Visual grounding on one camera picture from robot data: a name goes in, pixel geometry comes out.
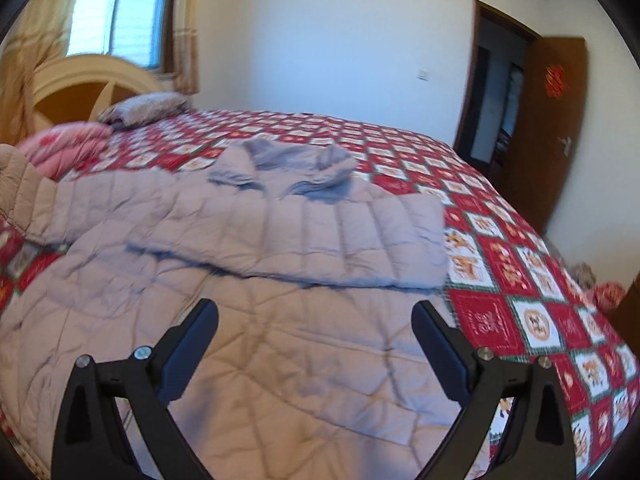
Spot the red door ornament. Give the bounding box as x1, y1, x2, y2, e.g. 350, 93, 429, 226
544, 64, 566, 98

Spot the beige curtain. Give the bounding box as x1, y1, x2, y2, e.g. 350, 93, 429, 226
167, 0, 206, 96
0, 0, 91, 146

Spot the window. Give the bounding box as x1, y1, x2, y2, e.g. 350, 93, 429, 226
65, 0, 181, 73

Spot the red bear printed blanket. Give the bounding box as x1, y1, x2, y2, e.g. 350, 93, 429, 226
0, 107, 640, 480

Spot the grey patterned pillow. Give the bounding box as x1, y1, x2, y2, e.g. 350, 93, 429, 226
97, 92, 193, 131

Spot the brown wooden dresser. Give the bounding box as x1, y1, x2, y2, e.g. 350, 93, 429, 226
620, 270, 640, 361

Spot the dark wooden door frame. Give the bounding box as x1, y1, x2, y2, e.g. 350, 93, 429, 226
452, 0, 543, 166

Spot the cream wooden headboard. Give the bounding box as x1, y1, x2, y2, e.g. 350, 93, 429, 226
20, 55, 173, 146

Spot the brown wooden door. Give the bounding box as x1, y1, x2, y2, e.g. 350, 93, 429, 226
515, 36, 588, 236

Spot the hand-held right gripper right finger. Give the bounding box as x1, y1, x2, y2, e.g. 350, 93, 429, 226
411, 301, 576, 480

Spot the pink folded quilt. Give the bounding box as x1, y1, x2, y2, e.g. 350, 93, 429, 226
17, 122, 113, 181

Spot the grey clothes pile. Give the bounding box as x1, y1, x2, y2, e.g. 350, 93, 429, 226
570, 262, 596, 288

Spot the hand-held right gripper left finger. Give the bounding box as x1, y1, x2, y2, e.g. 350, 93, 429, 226
50, 299, 219, 480

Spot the beige puffer jacket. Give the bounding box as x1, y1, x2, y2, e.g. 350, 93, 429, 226
0, 144, 61, 241

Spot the lavender puffer jacket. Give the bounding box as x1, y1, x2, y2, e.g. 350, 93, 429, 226
0, 140, 451, 480

